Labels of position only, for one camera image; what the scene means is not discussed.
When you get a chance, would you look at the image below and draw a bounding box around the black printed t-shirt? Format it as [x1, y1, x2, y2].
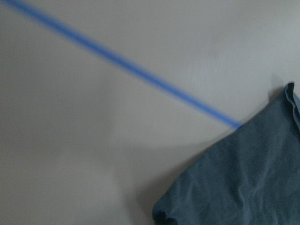
[152, 82, 300, 225]

